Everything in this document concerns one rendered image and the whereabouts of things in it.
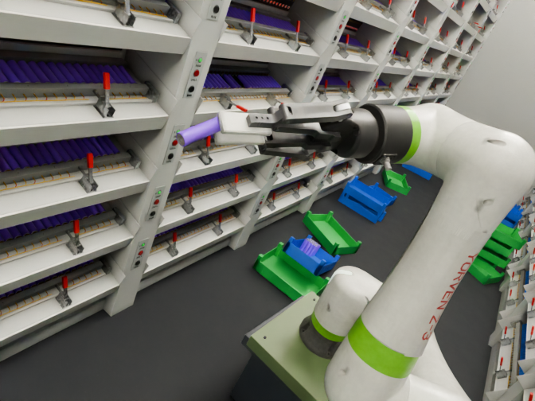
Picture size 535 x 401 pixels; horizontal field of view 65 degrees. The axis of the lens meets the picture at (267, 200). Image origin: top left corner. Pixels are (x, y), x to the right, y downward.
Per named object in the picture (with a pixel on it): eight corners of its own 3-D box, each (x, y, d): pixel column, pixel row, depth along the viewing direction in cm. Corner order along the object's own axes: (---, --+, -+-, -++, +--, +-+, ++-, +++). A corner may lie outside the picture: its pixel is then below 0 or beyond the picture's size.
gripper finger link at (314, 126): (337, 142, 60) (342, 137, 59) (271, 136, 54) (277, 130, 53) (329, 119, 62) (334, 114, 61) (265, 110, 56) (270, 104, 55)
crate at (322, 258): (301, 246, 224) (309, 234, 223) (332, 269, 217) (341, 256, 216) (281, 250, 197) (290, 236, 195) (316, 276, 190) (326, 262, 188)
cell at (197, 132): (186, 142, 49) (228, 123, 53) (177, 129, 50) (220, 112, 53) (182, 149, 51) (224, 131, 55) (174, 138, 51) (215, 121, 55)
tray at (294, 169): (322, 170, 242) (337, 153, 235) (267, 192, 192) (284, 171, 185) (299, 145, 246) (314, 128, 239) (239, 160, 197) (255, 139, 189)
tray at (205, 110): (291, 114, 166) (306, 95, 161) (186, 126, 117) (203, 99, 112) (259, 79, 171) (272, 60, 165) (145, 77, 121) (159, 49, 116)
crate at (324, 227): (355, 253, 240) (362, 243, 237) (330, 255, 228) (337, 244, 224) (326, 220, 260) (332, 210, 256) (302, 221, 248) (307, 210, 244)
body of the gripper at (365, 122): (388, 139, 59) (335, 138, 55) (354, 168, 66) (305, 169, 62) (371, 96, 62) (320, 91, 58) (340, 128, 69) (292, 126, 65)
